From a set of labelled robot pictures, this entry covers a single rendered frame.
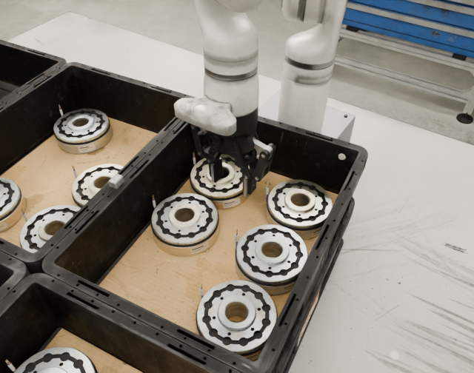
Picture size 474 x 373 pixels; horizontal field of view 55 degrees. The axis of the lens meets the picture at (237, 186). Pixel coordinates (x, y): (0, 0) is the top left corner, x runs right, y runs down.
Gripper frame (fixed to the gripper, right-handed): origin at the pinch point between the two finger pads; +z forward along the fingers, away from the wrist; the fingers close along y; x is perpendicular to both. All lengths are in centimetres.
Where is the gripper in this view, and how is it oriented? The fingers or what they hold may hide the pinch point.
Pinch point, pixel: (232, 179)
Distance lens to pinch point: 71.8
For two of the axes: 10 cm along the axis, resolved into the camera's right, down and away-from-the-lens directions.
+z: 0.0, 7.4, 6.7
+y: -8.3, -3.7, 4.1
